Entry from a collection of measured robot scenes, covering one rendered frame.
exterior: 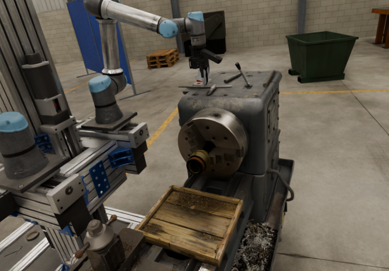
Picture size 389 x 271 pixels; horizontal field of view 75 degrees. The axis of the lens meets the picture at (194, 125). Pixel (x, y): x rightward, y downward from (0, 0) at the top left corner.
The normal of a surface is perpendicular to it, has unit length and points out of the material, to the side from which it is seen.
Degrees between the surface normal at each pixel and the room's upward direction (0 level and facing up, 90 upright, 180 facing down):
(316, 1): 90
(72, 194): 90
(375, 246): 0
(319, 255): 0
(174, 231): 0
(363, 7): 90
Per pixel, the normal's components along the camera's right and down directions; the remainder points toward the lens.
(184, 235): -0.12, -0.90
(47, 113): -0.39, 0.43
